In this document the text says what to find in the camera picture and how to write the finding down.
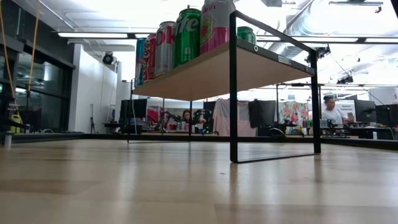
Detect small white cylinder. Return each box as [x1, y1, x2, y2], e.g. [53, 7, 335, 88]
[3, 130, 13, 149]

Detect yellow power cable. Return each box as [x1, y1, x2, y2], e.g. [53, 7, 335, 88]
[0, 0, 40, 134]

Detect wooden shelf with black frame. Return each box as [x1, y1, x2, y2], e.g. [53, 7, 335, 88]
[126, 10, 322, 164]

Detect red Coca-Cola can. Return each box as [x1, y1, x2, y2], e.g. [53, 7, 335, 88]
[142, 33, 158, 83]

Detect blue Red Bull can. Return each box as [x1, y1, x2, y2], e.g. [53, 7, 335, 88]
[136, 37, 147, 88]

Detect white hanging cloth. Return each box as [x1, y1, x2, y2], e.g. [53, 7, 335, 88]
[212, 98, 259, 138]

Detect white sign board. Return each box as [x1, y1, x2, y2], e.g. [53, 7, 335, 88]
[337, 100, 357, 123]

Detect black monitor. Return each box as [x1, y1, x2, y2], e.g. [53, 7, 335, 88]
[375, 104, 398, 128]
[354, 99, 377, 124]
[119, 98, 149, 125]

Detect black hanging cloth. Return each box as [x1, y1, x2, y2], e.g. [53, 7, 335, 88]
[248, 99, 277, 130]

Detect green Sprite can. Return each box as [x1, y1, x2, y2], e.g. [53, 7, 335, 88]
[236, 26, 257, 45]
[174, 6, 203, 68]

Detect silver Diet Coke can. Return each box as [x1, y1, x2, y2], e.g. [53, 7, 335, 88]
[199, 0, 236, 55]
[154, 21, 177, 77]

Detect black ceiling camera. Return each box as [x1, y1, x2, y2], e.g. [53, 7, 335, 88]
[101, 51, 118, 66]

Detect black metal rig frame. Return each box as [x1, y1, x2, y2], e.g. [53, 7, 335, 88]
[11, 132, 398, 152]

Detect black tripod stand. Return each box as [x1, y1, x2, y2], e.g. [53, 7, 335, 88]
[89, 104, 97, 134]

